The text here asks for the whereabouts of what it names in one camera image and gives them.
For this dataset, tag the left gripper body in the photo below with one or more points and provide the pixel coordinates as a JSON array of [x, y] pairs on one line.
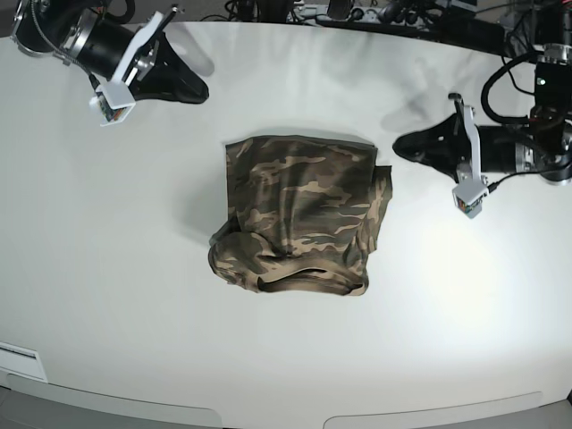
[[500, 150]]

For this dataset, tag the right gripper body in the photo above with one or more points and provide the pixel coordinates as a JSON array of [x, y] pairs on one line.
[[99, 41]]

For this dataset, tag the camouflage T-shirt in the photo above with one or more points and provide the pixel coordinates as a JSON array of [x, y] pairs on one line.
[[304, 214]]

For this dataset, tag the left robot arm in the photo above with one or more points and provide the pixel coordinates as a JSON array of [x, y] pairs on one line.
[[537, 143]]

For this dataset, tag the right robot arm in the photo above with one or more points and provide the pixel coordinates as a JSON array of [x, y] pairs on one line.
[[35, 30]]

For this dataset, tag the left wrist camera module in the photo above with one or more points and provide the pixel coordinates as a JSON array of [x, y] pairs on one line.
[[468, 196]]

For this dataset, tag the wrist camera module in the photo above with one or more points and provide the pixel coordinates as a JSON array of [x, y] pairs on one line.
[[111, 105], [468, 196]]

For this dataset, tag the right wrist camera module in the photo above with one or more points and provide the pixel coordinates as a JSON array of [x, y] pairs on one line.
[[111, 105]]

